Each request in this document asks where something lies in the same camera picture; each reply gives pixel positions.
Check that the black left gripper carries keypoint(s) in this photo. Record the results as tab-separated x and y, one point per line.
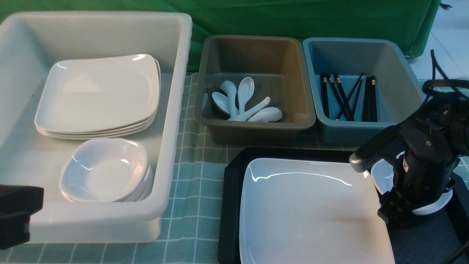
17	205

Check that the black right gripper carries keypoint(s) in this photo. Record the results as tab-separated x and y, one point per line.
420	178

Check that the small white bowl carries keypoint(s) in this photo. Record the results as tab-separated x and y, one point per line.
98	151
382	173

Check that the large white square plate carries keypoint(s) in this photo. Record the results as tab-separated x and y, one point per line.
310	212

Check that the white ceramic spoon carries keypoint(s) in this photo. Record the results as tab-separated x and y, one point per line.
249	113

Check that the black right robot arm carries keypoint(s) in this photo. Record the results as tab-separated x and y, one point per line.
442	119

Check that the top stacked white plate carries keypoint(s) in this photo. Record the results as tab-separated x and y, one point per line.
102	91

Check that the stacked white plate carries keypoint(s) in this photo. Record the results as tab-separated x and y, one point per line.
146	126
102	91
99	135

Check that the black chopstick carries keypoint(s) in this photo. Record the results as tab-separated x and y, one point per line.
346	108
324	95
353	96
338	97
366	101
373	107

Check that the top stacked white bowl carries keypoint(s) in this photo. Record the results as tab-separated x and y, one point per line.
110	167

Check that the blue-grey plastic bin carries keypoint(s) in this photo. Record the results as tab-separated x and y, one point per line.
398	92

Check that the stacked white bowls underneath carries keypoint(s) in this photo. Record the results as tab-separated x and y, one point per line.
146	192

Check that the green backdrop cloth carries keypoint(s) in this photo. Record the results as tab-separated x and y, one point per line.
406	23

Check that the large white plastic bin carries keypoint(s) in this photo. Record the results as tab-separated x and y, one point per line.
31	42

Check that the white spoon in bin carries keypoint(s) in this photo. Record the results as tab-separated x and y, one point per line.
229	88
268	114
244	93
221	102

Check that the green checkered tablecloth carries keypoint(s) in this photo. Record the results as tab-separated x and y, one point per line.
190	224

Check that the brown plastic bin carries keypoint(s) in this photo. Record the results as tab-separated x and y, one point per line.
278	69

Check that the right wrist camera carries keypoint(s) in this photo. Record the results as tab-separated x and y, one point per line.
373	150

